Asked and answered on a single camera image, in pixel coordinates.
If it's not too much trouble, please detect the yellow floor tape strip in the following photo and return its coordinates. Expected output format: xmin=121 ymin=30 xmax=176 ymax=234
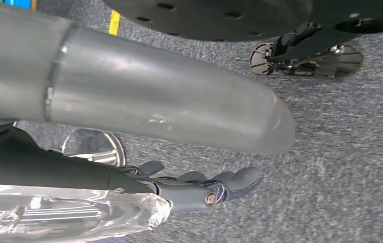
xmin=108 ymin=10 xmax=122 ymax=36

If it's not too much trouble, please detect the clear plastic sheet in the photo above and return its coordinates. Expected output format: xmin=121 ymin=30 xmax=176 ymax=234
xmin=0 ymin=183 xmax=173 ymax=243

